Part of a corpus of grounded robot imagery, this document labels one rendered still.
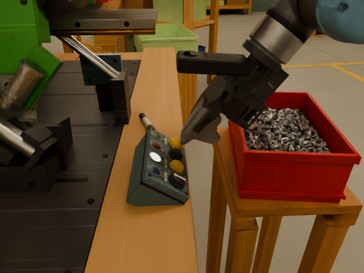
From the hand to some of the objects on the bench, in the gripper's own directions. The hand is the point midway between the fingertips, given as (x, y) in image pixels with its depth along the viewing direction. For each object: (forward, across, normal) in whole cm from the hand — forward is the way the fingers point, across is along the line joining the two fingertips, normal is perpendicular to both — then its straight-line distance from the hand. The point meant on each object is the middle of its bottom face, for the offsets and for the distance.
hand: (182, 136), depth 53 cm
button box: (+9, -5, -1) cm, 11 cm away
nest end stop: (+16, -5, +18) cm, 24 cm away
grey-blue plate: (+14, +23, +12) cm, 30 cm away
